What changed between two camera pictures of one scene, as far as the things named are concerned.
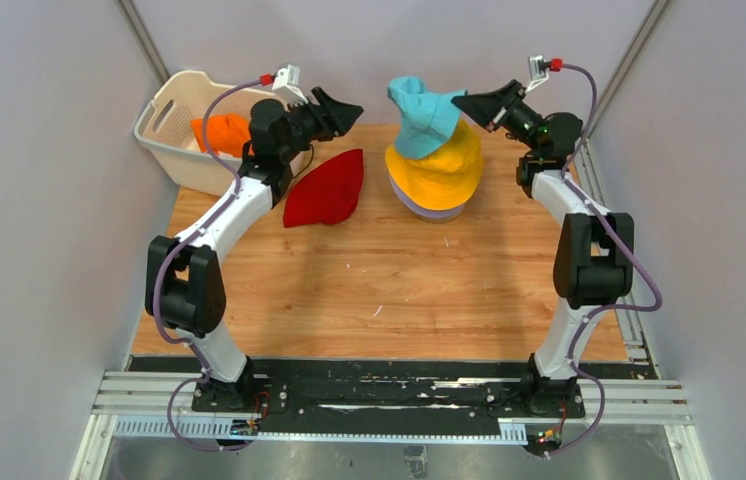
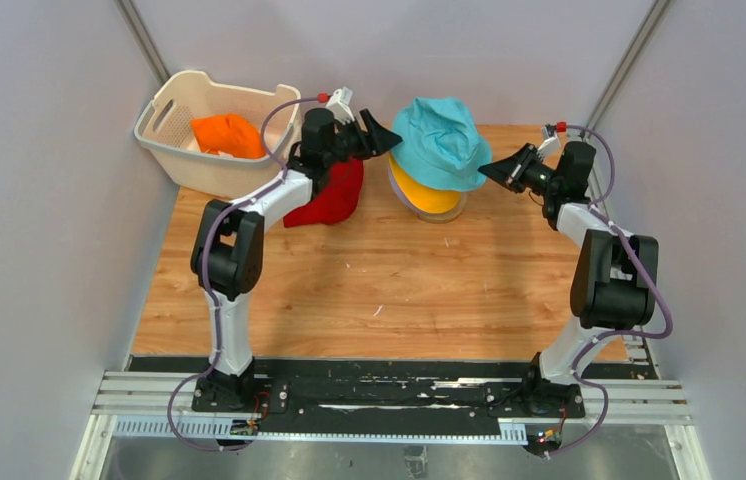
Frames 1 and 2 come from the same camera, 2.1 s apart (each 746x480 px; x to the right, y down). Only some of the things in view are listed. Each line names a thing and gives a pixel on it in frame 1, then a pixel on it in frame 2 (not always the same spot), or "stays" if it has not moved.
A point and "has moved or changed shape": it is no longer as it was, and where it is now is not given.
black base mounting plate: (346, 389) stays
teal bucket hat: (429, 120) has moved or changed shape
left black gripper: (338, 118) to (374, 142)
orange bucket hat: (227, 133) stays
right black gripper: (488, 108) to (511, 171)
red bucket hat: (328, 191) stays
